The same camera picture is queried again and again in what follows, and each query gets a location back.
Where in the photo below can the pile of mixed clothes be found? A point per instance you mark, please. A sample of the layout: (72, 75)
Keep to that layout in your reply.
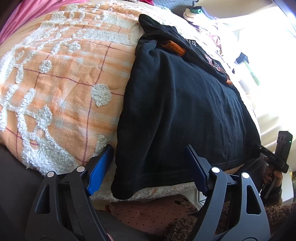
(215, 33)

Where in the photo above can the pink dotted cartoon fabric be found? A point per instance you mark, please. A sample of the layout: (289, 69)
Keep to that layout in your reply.
(152, 216)

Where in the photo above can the pink duvet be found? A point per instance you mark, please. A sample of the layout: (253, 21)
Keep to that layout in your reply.
(16, 13)

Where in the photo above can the orange white patterned blanket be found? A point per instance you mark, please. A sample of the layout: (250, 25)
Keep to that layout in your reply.
(63, 79)

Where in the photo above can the right hand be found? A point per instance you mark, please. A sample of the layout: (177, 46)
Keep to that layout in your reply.
(270, 175)

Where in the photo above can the grey quilted headboard cover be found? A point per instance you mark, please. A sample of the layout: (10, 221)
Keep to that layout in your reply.
(176, 6)

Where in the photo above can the red garment by headboard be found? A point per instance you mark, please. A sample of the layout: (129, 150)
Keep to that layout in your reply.
(151, 2)

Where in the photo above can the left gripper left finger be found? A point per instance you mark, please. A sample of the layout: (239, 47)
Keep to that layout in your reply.
(62, 208)

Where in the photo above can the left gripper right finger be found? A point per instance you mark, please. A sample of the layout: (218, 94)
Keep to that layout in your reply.
(233, 209)

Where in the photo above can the black orange sweatshirt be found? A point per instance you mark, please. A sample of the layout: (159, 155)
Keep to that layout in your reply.
(177, 95)

